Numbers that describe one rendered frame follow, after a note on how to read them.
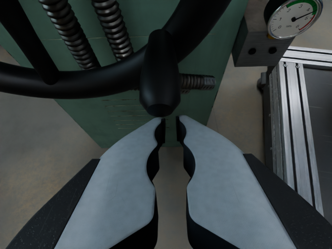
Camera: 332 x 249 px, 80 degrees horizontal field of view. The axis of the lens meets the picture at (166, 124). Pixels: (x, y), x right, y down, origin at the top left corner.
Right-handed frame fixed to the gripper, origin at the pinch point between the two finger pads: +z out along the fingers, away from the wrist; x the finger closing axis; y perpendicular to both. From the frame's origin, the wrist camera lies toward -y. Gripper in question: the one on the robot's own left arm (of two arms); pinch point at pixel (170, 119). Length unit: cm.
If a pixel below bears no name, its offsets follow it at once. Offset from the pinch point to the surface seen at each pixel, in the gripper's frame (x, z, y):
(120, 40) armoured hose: -5.1, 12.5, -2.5
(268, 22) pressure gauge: 13.2, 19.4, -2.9
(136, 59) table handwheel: -2.7, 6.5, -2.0
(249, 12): 13.3, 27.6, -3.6
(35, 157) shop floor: -61, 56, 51
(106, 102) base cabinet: -17.6, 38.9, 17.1
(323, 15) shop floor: 95, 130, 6
